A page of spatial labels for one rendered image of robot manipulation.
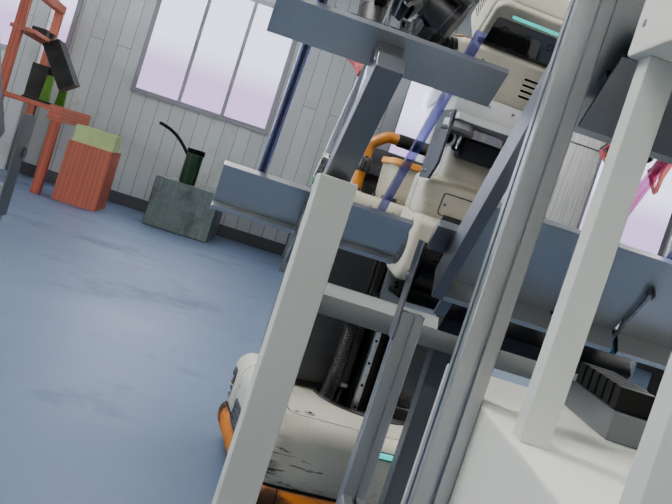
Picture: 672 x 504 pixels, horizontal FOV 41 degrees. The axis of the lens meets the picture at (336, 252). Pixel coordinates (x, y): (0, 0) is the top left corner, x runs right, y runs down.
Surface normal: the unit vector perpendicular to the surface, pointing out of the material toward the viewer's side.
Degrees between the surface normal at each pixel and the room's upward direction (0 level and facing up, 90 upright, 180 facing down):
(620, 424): 90
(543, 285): 136
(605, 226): 90
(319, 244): 90
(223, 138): 90
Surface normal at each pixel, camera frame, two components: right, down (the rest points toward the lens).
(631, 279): -0.19, 0.74
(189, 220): 0.04, 0.08
